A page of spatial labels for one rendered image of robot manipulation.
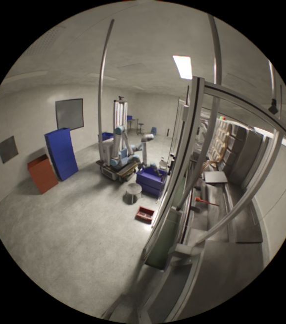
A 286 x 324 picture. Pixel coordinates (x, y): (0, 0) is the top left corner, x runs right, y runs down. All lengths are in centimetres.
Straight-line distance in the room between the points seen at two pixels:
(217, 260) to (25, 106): 430
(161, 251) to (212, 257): 48
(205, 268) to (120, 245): 133
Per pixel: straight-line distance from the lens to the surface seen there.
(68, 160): 284
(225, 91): 38
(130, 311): 183
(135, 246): 168
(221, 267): 65
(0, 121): 392
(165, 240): 99
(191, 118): 33
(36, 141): 386
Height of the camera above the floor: 165
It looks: 31 degrees down
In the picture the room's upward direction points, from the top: 5 degrees clockwise
